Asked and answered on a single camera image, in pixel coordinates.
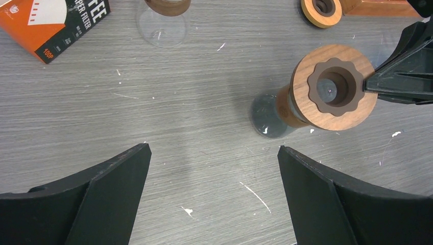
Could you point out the small glass carafe wood collar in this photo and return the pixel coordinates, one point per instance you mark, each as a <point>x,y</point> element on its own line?
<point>163,23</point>

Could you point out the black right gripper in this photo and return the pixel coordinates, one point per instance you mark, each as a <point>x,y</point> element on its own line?
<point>406,76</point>

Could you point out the orange wooden compartment tray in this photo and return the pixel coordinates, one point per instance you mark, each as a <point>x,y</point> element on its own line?
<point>383,8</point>

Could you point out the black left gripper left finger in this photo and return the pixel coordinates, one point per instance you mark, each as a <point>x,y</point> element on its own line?
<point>97,205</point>

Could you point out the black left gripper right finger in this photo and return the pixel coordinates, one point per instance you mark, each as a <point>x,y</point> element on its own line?
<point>329,207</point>

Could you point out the orange coffee filter box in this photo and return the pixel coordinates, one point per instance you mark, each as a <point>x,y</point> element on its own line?
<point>46,28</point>

